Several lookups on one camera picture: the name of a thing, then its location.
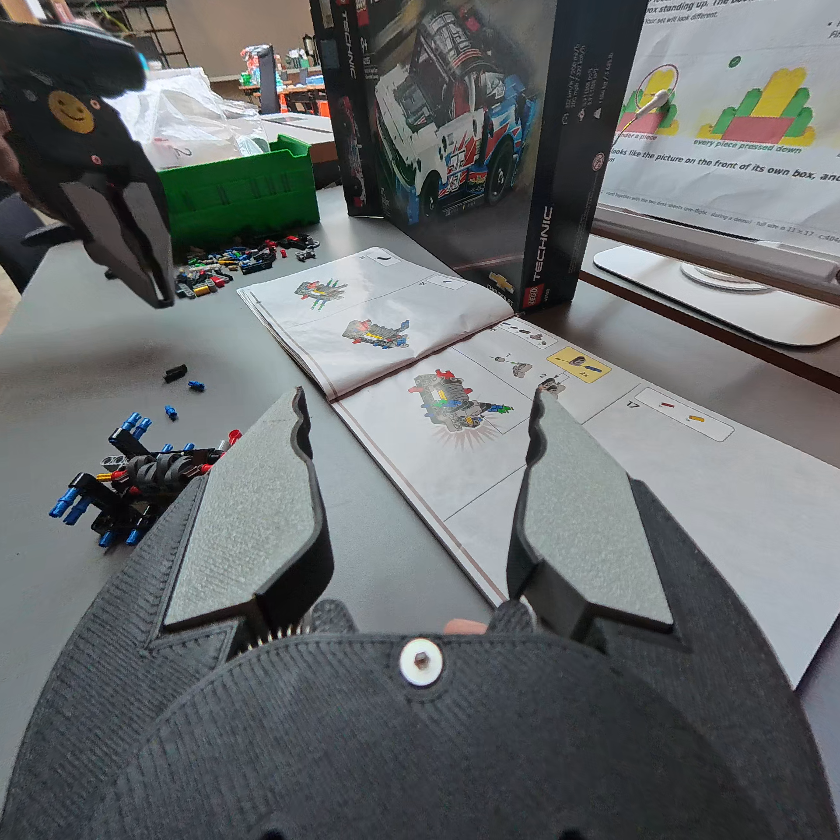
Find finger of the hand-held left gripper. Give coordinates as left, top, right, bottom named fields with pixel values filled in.
left=61, top=181, right=175, bottom=311
left=123, top=176, right=178, bottom=303

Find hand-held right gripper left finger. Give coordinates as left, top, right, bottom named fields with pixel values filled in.
left=163, top=386, right=336, bottom=634

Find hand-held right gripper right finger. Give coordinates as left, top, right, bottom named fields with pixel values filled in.
left=507, top=387, right=676, bottom=647

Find pile of lego pieces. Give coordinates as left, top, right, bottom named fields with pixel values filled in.
left=174, top=233, right=321, bottom=300

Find lego engine frame assembly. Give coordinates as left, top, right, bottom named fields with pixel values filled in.
left=48, top=412, right=244, bottom=549

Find person's left hand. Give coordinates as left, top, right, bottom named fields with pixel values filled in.
left=0, top=108, right=50, bottom=221

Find green plastic bin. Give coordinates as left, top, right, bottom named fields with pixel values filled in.
left=157, top=134, right=320, bottom=249

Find shiny plastic bag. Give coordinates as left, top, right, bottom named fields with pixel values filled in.
left=112, top=69, right=270, bottom=173

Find background storage shelves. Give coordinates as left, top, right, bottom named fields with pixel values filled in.
left=236, top=36, right=329, bottom=118

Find open instruction booklet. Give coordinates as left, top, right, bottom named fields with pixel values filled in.
left=238, top=246, right=840, bottom=690

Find silver computer monitor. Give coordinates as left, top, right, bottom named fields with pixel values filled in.
left=591, top=203, right=840, bottom=284

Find black car printed box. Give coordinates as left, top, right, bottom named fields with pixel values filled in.
left=308, top=0, right=651, bottom=315

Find white printed paper sheet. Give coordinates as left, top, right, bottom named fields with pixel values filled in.
left=594, top=0, right=840, bottom=257

